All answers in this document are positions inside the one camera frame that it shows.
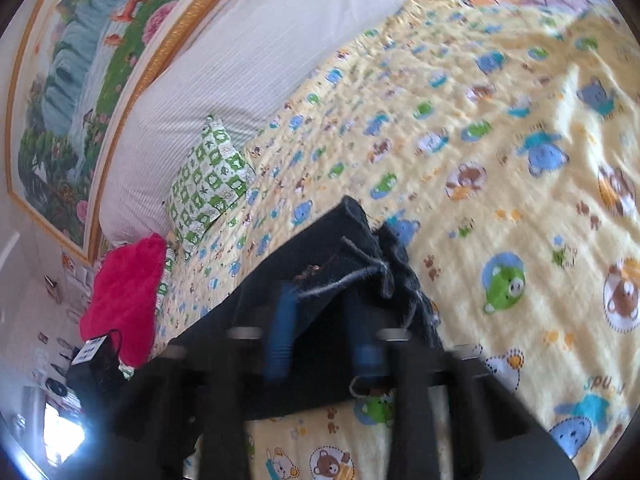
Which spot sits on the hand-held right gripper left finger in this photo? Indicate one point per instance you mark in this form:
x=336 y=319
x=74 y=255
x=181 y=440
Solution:
x=279 y=330

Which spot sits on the white padded headboard gold trim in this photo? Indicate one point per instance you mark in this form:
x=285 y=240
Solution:
x=225 y=60

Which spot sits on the bright window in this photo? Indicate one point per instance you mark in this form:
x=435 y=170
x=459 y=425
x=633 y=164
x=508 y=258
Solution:
x=62 y=430

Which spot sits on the red plush cloth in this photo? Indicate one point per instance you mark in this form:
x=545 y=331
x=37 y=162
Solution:
x=127 y=290

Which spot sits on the yellow cartoon printed blanket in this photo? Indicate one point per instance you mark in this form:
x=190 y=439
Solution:
x=500 y=200

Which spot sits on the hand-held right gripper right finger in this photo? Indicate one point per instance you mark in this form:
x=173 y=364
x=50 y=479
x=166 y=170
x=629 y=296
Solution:
x=367 y=347

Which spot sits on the dark blue pants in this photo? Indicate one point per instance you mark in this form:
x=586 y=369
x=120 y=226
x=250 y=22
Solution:
x=330 y=240

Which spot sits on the framed landscape wall painting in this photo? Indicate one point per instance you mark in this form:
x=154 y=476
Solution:
x=75 y=85

